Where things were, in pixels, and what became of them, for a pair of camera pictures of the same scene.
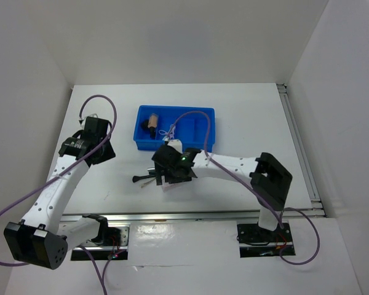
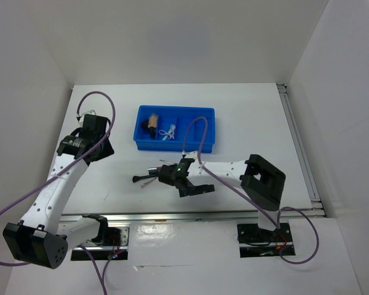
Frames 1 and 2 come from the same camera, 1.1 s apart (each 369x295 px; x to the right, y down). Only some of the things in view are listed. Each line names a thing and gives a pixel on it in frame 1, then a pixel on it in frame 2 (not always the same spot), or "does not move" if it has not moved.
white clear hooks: (171, 132) does not move
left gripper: (109, 153) does not move
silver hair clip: (146, 183) does not move
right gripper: (168, 177) to (202, 188)
